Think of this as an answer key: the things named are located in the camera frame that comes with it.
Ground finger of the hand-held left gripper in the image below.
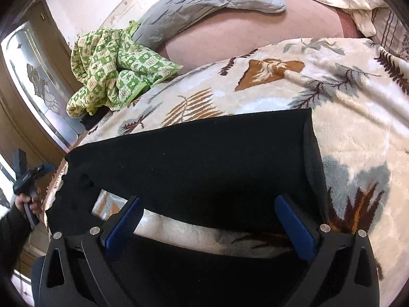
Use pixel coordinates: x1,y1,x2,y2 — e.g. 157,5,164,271
12,149,30,176
36,163,56,177

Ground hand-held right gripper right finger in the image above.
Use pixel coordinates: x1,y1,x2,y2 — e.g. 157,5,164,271
275,194,381,307

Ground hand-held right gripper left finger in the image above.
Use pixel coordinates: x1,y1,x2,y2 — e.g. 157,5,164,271
32,196,145,307

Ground black pants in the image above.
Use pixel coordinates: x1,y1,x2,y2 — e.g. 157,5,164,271
45,108,331,307

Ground person's left forearm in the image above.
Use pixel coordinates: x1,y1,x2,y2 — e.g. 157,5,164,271
0,205,35,282

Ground person's left hand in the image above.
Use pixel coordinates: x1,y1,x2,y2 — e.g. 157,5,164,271
16,188,44,217

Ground wooden door with glass panel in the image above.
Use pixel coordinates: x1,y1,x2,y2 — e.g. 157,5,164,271
0,0,85,173

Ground green patterned cloth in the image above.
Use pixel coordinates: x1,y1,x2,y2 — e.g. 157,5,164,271
66,21,183,117

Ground leaf print blanket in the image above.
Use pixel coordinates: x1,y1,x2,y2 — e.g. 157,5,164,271
45,37,409,307

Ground pink bed sheet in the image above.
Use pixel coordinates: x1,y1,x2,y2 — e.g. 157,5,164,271
158,0,365,71

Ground striped bed sheet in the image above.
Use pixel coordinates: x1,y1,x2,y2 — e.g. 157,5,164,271
372,6,409,61

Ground grey quilted pillow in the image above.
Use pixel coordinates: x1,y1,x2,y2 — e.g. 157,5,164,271
132,0,286,52

